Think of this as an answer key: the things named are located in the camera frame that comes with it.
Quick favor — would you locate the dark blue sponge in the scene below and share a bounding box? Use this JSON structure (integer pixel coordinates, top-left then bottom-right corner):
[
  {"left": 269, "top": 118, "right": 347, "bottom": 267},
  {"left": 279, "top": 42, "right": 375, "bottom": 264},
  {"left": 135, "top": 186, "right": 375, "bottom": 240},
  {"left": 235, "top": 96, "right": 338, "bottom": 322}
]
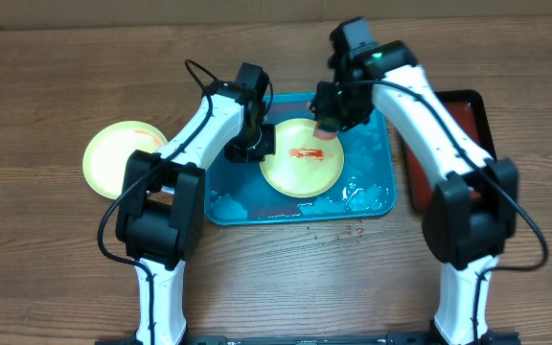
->
[{"left": 307, "top": 102, "right": 340, "bottom": 140}]

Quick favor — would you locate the yellow-green plate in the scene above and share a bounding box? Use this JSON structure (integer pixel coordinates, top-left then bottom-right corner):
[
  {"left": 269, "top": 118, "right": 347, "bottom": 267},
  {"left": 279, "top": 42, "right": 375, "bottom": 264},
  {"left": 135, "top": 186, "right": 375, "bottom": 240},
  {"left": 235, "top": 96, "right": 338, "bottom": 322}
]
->
[
  {"left": 82, "top": 121, "right": 167, "bottom": 199},
  {"left": 260, "top": 118, "right": 344, "bottom": 198}
]

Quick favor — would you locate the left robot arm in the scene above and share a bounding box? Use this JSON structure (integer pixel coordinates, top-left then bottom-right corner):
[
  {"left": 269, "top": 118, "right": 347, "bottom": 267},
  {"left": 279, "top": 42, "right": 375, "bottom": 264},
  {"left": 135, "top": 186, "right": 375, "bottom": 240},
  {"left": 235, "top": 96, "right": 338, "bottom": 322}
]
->
[{"left": 111, "top": 63, "right": 275, "bottom": 344}]

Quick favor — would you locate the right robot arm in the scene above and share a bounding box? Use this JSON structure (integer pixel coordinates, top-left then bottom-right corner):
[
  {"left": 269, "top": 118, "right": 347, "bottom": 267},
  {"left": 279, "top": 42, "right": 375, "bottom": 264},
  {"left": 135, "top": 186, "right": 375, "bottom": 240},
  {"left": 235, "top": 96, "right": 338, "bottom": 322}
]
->
[{"left": 310, "top": 17, "right": 520, "bottom": 344}]

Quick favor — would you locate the teal plastic tray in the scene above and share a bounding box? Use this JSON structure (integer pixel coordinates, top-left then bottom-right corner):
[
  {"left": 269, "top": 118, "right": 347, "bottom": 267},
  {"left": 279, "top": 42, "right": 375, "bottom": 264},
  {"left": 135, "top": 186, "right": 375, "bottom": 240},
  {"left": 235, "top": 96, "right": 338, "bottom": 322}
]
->
[{"left": 205, "top": 111, "right": 397, "bottom": 226}]

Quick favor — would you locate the black red rectangular tray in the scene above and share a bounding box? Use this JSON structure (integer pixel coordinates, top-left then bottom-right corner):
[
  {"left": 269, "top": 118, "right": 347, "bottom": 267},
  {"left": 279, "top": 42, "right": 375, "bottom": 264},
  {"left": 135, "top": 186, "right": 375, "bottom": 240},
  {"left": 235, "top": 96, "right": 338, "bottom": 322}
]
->
[{"left": 400, "top": 89, "right": 496, "bottom": 213}]

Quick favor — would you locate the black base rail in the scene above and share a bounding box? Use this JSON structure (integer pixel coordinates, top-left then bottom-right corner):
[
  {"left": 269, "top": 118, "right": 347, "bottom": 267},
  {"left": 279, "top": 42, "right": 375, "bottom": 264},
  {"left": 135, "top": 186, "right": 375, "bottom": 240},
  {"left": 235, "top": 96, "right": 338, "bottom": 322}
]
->
[{"left": 94, "top": 332, "right": 521, "bottom": 345}]

